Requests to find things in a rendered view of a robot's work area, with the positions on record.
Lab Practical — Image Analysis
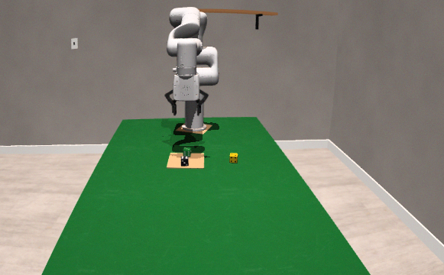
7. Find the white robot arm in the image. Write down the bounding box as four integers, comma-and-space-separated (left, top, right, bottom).
167, 7, 219, 131

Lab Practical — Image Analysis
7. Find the green die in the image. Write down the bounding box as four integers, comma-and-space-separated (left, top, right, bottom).
183, 147, 191, 157

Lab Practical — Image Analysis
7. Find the black die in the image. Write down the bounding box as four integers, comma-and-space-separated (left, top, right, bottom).
180, 157, 189, 167

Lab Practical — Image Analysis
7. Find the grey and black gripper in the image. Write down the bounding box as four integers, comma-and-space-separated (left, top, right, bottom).
165, 74, 209, 116

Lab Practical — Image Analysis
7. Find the yellow die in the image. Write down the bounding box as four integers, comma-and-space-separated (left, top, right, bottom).
229, 153, 238, 163

